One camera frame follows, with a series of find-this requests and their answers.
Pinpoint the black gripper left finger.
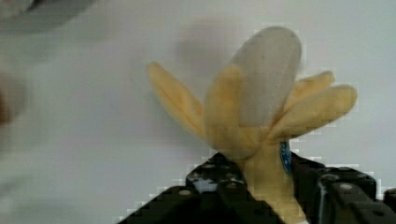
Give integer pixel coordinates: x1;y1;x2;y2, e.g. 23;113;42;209
185;153;249;196

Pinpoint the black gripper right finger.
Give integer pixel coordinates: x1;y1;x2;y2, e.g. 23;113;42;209
291;154;396;224

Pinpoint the yellow plush peeled banana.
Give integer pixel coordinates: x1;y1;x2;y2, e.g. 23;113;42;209
147;26;358;224

